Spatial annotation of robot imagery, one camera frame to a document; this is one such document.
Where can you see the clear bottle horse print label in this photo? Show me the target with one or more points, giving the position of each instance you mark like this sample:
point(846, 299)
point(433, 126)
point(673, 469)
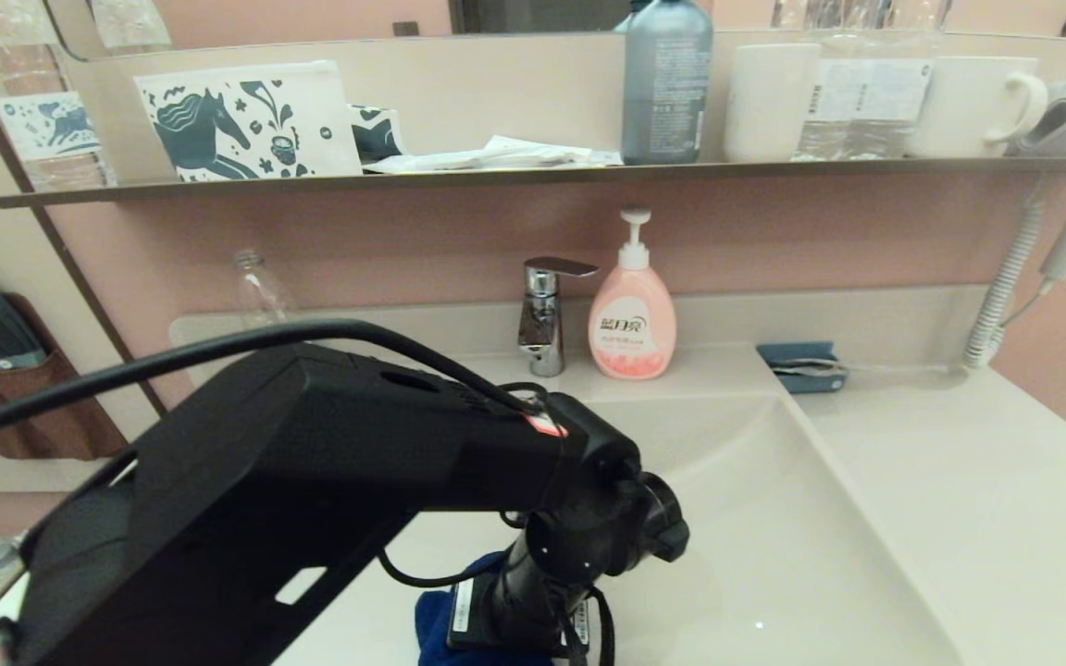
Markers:
point(38, 120)

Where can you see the wall mirror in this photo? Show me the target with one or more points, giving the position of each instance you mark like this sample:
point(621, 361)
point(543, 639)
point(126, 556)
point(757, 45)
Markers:
point(311, 18)

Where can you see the pink soap pump bottle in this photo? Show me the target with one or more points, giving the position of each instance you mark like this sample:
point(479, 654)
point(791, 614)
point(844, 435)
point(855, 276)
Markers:
point(632, 324)

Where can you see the brown wall pouch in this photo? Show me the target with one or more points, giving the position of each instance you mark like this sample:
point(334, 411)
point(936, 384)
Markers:
point(61, 425)

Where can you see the blue plastic holder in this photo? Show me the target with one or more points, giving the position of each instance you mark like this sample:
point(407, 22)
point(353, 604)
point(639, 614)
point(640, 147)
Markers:
point(797, 353)

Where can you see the large horse print pouch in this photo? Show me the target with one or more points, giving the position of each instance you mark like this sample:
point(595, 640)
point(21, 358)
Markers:
point(241, 120)

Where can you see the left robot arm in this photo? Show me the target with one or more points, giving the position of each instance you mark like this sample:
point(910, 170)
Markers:
point(265, 481)

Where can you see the white ceramic sink basin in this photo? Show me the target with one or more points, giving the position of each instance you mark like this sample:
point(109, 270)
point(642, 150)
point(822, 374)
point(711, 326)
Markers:
point(774, 555)

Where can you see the slim clear plastic water bottle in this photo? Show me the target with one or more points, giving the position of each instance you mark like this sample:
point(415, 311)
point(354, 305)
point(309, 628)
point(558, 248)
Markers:
point(255, 277)

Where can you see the chrome faucet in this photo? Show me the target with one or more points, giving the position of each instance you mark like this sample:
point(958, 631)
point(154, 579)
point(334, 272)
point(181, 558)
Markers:
point(542, 324)

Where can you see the metal wall shelf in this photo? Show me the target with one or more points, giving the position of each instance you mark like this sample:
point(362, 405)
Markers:
point(533, 174)

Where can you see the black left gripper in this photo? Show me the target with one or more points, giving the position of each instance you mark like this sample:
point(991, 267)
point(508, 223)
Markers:
point(496, 620)

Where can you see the silver metal clip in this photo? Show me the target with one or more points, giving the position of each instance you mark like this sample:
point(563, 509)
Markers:
point(811, 367)

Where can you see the small bottle grey cap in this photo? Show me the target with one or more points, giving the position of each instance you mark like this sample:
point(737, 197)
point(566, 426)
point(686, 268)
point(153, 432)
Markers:
point(2, 555)

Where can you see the blue terry cleaning cloth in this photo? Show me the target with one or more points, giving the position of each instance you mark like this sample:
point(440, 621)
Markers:
point(436, 629)

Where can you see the grey plastic bottle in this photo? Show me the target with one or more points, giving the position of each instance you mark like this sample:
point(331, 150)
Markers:
point(667, 92)

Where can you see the white paper packets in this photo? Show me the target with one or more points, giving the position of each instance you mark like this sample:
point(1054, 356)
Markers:
point(503, 154)

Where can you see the small horse print pouch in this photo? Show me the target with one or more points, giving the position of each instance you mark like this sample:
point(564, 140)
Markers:
point(376, 134)

